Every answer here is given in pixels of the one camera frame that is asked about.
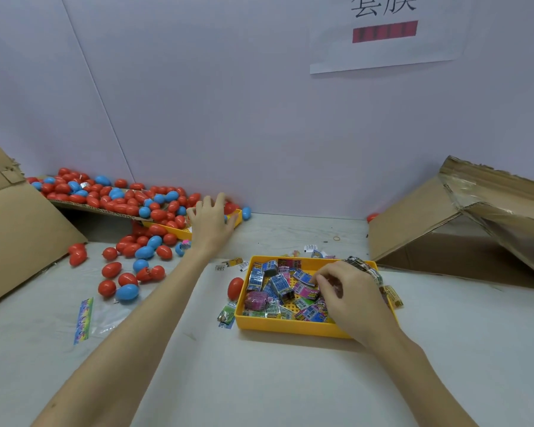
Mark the torn flattened cardboard box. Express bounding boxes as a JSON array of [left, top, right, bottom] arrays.
[[367, 155, 534, 285]]

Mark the person's right hand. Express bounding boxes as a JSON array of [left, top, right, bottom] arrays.
[[316, 260, 406, 348]]

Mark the person's left forearm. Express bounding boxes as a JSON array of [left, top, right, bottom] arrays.
[[31, 253, 210, 427]]

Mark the yellow tray under eggs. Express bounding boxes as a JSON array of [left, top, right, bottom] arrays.
[[142, 204, 244, 241]]

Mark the clear bag with coloured label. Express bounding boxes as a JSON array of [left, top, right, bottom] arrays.
[[74, 293, 139, 345]]

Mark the white paper sign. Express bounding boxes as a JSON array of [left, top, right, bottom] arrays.
[[309, 0, 477, 75]]

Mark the yellow plastic tray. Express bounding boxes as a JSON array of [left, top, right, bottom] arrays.
[[234, 255, 384, 340]]

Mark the tall brown cardboard box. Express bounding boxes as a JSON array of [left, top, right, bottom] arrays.
[[0, 115, 88, 310]]

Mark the brown cardboard sheet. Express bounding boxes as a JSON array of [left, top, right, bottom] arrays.
[[49, 198, 144, 219]]

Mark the pile of plastic eggs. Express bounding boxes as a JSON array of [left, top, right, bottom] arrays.
[[28, 167, 253, 304]]

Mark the yellow label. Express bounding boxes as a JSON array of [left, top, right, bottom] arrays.
[[384, 284, 404, 310]]

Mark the person's left hand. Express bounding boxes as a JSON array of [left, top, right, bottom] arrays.
[[185, 193, 239, 263]]

